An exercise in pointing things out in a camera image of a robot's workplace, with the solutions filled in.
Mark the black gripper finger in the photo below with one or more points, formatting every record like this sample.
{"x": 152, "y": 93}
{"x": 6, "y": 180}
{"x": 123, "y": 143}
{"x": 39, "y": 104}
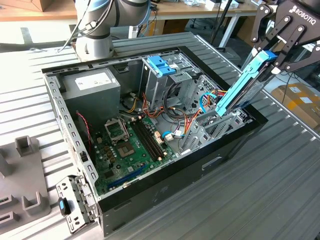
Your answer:
{"x": 288, "y": 46}
{"x": 258, "y": 25}

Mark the black tripod stand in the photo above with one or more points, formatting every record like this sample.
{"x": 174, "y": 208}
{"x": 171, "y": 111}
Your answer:
{"x": 221, "y": 22}

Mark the metal drive cage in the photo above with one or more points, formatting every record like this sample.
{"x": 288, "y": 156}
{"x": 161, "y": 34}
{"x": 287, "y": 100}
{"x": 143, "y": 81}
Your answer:
{"x": 155, "y": 87}

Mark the grey power supply unit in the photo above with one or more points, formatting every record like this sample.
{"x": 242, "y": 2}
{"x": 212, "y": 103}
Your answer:
{"x": 92, "y": 100}

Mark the black RAM slot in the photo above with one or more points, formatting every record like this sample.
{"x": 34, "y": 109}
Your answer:
{"x": 144, "y": 141}
{"x": 153, "y": 138}
{"x": 147, "y": 140}
{"x": 150, "y": 139}

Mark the grey parts rack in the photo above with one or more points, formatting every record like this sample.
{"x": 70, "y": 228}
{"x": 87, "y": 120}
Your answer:
{"x": 22, "y": 175}

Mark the long wooden desk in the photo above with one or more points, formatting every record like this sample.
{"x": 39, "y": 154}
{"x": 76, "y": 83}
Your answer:
{"x": 200, "y": 11}

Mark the cardboard box under desk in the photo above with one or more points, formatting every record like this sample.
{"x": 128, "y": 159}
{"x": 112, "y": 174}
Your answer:
{"x": 175, "y": 26}

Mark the blue expansion slot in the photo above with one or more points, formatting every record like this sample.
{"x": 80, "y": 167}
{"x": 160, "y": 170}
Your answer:
{"x": 127, "y": 176}

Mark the hard disk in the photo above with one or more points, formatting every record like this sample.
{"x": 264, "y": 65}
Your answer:
{"x": 225, "y": 100}

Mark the blue plastic drive latch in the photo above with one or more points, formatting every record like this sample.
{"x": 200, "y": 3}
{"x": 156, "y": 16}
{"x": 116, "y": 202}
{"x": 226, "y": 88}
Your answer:
{"x": 160, "y": 65}

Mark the CPU socket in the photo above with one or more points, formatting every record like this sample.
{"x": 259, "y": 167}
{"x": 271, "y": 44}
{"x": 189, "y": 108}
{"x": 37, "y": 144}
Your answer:
{"x": 126, "y": 150}

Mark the black open PC case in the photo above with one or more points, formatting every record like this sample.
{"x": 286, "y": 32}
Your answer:
{"x": 175, "y": 190}

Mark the large brown cardboard boxes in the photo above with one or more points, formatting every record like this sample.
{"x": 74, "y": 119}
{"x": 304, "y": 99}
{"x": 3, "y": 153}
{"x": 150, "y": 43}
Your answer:
{"x": 243, "y": 32}

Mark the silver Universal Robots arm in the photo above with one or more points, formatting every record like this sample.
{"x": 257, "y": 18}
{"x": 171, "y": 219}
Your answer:
{"x": 125, "y": 12}

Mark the hinged metal slot bracket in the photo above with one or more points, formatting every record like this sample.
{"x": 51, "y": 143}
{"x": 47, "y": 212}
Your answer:
{"x": 85, "y": 192}

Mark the cardboard box with labels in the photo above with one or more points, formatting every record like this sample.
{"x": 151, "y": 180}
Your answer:
{"x": 295, "y": 105}

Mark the green motherboard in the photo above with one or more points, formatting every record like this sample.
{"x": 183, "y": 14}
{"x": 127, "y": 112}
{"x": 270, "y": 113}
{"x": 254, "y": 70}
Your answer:
{"x": 125, "y": 166}

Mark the metal disk bay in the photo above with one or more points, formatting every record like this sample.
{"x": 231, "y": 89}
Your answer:
{"x": 197, "y": 131}

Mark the metal slat shelf frame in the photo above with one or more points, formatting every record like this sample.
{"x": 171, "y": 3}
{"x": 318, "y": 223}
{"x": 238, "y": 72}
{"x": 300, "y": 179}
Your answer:
{"x": 246, "y": 65}

